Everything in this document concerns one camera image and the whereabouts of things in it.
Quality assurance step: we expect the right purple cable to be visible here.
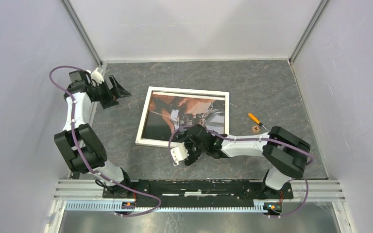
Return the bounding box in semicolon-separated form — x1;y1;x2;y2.
168;125;314;218

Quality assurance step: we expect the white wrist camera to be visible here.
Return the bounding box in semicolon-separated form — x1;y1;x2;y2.
170;143;188;166
86;67;105;86

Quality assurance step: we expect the aluminium corner post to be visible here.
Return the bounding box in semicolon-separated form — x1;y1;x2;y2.
288;0;330;66
60;0;103;66

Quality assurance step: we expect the right aluminium corner post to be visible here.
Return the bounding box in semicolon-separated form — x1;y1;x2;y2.
288;0;330;66

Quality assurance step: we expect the left aluminium corner post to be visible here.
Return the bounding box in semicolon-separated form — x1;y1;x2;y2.
60;0;103;66

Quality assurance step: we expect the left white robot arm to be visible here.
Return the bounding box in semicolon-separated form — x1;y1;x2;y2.
54;69;133;198

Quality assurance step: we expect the slotted cable duct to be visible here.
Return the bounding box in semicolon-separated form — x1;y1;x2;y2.
65;200;267;214

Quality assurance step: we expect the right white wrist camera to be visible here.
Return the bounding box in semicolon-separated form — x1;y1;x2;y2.
170;143;188;166

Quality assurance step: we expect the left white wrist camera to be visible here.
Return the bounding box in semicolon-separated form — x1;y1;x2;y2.
86;67;105;86

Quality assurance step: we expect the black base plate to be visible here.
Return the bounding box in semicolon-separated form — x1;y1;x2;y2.
95;180;294;208

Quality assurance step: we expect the purple cable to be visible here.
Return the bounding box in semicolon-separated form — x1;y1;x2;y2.
168;125;314;218
49;66;162;217

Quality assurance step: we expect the wooden letter cube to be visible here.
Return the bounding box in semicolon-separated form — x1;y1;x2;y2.
251;125;261;134

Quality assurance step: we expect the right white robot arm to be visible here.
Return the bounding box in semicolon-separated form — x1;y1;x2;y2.
169;125;313;198

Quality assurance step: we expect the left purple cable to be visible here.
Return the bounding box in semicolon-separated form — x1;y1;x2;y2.
49;66;162;217

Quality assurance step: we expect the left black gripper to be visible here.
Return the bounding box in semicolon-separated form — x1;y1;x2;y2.
92;75;131;110

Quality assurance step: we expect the aluminium rail front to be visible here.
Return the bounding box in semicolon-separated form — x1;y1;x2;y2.
54;179;346;202

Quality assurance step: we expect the white photo frame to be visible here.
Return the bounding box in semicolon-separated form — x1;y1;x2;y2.
135;86;231;149

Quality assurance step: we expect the orange handled screwdriver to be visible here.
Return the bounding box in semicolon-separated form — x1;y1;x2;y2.
248;113;270;132

